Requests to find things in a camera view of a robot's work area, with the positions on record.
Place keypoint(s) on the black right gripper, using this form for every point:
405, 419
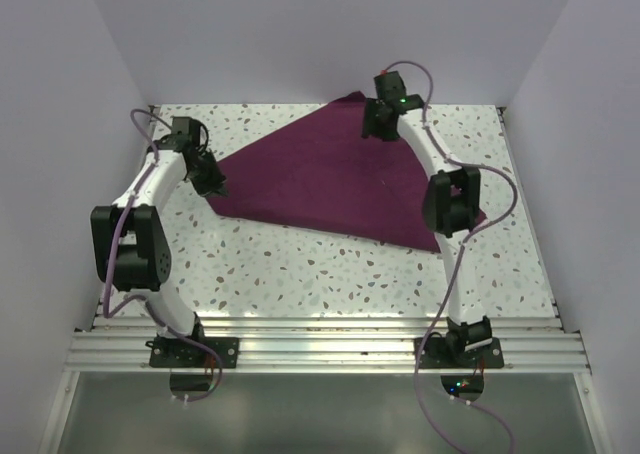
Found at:
369, 126

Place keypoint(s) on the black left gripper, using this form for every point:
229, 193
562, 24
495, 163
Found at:
214, 187

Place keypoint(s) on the purple cloth mat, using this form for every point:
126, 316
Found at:
319, 173

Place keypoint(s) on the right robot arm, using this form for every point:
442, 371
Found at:
451, 211

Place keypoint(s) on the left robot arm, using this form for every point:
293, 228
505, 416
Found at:
132, 253

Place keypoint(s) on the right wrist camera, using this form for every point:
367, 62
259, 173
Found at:
390, 87

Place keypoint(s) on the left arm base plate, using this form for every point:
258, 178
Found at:
174, 353

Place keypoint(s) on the aluminium rail frame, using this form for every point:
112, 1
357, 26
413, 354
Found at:
325, 327

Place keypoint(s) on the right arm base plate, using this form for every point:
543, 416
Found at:
436, 355

